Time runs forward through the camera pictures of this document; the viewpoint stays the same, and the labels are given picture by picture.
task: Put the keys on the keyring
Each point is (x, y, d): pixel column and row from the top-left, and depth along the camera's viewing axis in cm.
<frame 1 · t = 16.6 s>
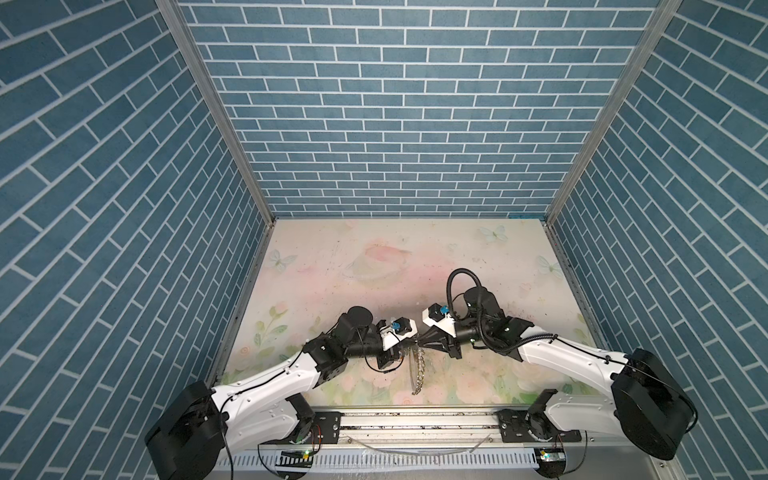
left hand: (412, 342, 75), fingers closed
right hand: (418, 338, 76), fingers closed
large keyring with chain: (420, 353, 75), point 13 cm above the table

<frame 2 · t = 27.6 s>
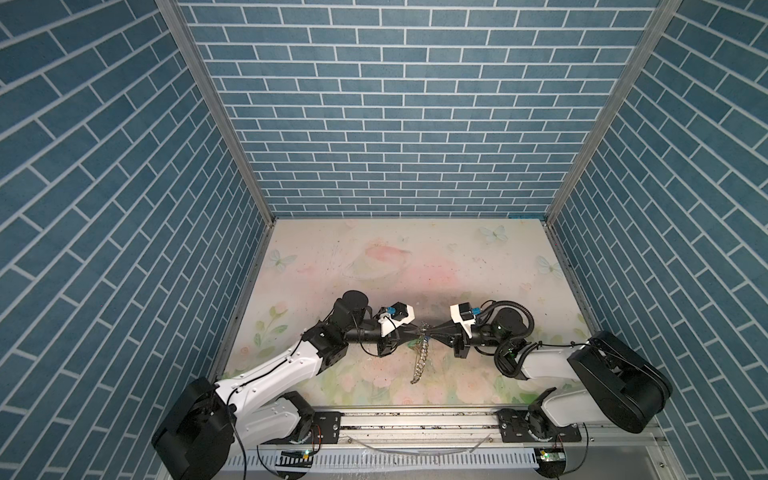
left hand: (414, 332, 73), fingers closed
right hand: (426, 331, 74), fingers closed
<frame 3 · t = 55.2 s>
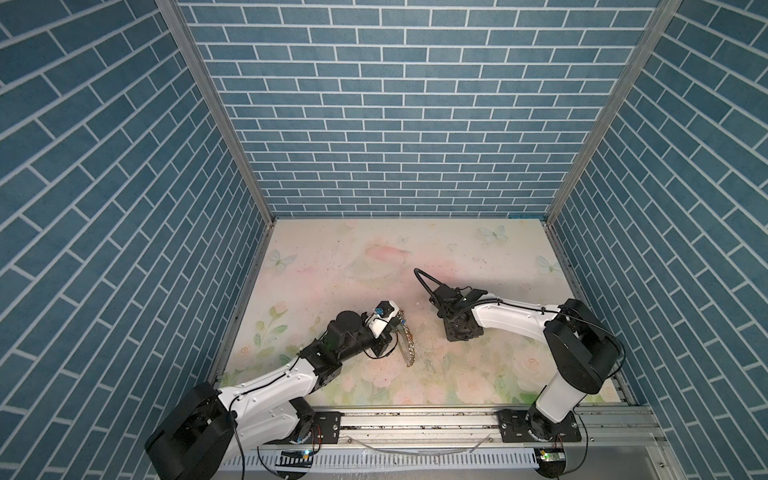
left hand: (398, 322, 80), fingers closed
right hand: (454, 330, 90), fingers closed
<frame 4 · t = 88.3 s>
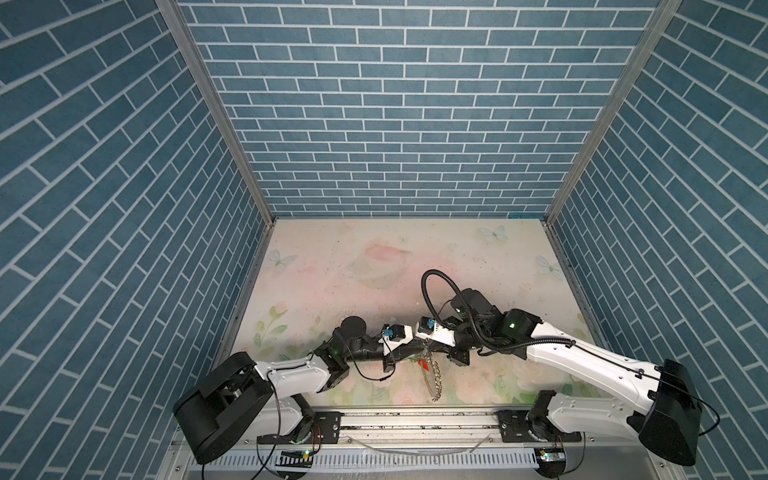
left hand: (419, 348, 74), fingers closed
right hand: (428, 342, 75), fingers closed
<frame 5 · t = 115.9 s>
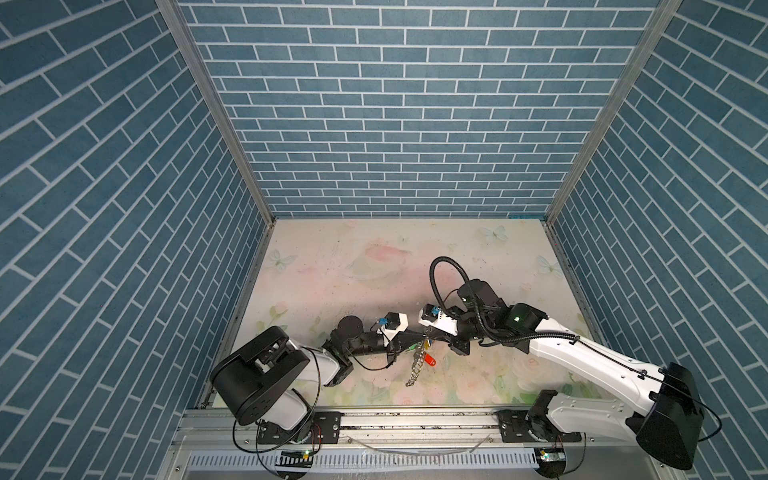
left hand: (421, 340, 75), fingers closed
right hand: (429, 330, 75), fingers closed
large keyring with chain: (417, 363, 86), on the table

